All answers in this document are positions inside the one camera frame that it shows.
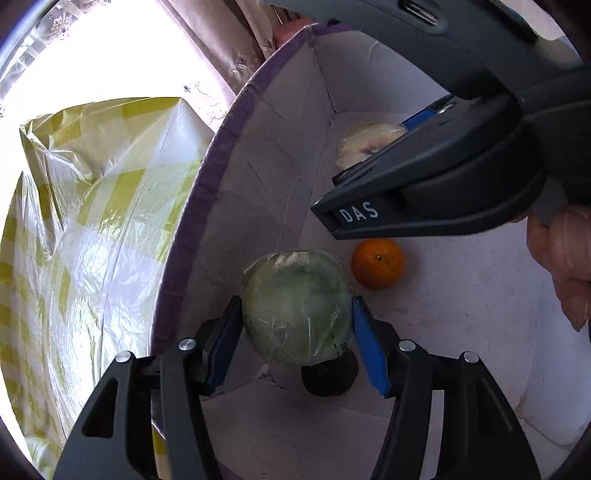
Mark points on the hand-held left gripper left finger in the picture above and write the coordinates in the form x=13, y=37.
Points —
x=224, y=344

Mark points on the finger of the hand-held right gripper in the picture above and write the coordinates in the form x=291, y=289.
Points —
x=427, y=115

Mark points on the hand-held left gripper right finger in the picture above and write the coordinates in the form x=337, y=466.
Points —
x=369, y=350

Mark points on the pale pomelo piece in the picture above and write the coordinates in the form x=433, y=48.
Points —
x=360, y=143

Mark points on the plastic-wrapped green cabbage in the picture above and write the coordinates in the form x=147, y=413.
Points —
x=295, y=309

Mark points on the white purple-rimmed cardboard box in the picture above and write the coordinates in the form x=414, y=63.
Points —
x=461, y=314

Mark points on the person's right hand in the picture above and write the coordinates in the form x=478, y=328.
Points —
x=568, y=258

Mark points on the dark avocado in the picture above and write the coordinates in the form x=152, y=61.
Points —
x=330, y=376

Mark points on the orange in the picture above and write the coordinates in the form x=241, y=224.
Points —
x=376, y=265

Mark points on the pink plastic stool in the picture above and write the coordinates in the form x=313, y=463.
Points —
x=291, y=33

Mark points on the yellow checked plastic bag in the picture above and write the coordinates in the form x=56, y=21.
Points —
x=92, y=254

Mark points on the beige embroidered curtain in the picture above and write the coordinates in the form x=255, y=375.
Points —
x=221, y=32

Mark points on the white lace curtain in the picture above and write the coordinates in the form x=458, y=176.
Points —
x=60, y=21

